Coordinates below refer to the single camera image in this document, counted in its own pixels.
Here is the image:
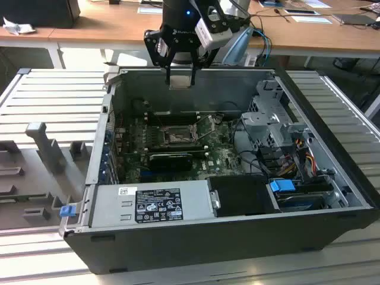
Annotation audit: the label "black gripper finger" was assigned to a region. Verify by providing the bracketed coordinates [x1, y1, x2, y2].
[144, 28, 176, 87]
[190, 46, 219, 87]

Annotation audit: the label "silver CPU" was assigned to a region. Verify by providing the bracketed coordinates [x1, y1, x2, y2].
[169, 75, 192, 90]

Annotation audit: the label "metal socket cover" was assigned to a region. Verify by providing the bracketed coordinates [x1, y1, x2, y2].
[195, 113, 217, 141]

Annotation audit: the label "black RAM slot bank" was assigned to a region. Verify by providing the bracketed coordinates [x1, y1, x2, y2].
[146, 110, 200, 126]
[146, 144, 210, 159]

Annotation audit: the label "CPU socket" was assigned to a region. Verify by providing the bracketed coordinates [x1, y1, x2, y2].
[161, 126, 199, 146]

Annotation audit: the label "pale blue teach pendant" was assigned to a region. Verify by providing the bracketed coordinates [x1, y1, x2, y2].
[221, 28, 255, 65]

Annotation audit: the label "wooden desk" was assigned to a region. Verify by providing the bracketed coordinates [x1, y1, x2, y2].
[0, 0, 380, 71]

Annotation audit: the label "silver drive cage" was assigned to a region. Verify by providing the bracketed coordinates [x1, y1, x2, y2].
[239, 79, 309, 151]

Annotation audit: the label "green motherboard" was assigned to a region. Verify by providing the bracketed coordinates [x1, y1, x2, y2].
[114, 114, 249, 184]

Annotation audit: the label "smartphone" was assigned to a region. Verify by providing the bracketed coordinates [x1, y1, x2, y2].
[283, 8, 320, 16]

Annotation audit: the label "black expansion card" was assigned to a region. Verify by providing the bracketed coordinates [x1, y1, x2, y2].
[149, 153, 193, 172]

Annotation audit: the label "white paper sheet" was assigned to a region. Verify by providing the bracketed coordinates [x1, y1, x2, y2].
[291, 15, 334, 26]

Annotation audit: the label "black box on desk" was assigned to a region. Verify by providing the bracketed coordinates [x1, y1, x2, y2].
[0, 0, 81, 30]

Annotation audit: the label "crumpled white paper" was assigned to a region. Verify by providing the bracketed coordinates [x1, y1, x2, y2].
[2, 16, 37, 36]

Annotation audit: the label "black waste bin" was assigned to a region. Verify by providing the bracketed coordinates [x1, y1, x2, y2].
[332, 56, 362, 71]

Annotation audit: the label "black fan shroud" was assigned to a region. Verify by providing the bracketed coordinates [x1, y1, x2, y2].
[205, 174, 281, 218]

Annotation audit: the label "blue disk carrier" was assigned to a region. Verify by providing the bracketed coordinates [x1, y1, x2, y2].
[269, 179, 295, 194]

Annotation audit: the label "black notebook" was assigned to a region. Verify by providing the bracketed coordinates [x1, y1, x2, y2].
[331, 12, 376, 27]

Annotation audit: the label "silver power supply unit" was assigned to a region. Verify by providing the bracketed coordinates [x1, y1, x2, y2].
[90, 180, 217, 229]

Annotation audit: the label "grey parts rack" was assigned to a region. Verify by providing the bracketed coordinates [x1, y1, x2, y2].
[0, 121, 90, 232]

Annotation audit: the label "black open PC case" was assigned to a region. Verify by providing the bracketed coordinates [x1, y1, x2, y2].
[59, 66, 380, 276]

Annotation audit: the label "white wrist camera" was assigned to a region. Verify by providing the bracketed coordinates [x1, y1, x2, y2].
[194, 18, 215, 49]

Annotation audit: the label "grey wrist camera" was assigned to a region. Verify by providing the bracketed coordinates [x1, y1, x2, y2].
[207, 5, 234, 49]

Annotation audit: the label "blue cable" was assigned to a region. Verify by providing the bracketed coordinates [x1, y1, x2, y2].
[252, 28, 273, 59]

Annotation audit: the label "black internal cable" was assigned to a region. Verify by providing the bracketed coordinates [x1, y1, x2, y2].
[230, 118, 270, 176]

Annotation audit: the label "yellow and red wires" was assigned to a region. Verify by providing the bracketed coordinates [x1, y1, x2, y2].
[305, 150, 317, 176]

